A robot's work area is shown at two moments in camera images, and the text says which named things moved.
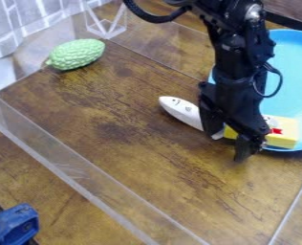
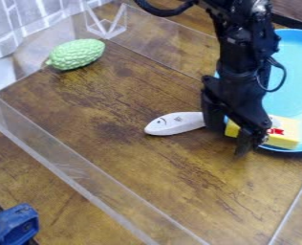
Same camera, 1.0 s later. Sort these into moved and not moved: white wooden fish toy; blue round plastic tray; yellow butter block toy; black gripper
Moved: white wooden fish toy
Not moved: black gripper; blue round plastic tray; yellow butter block toy
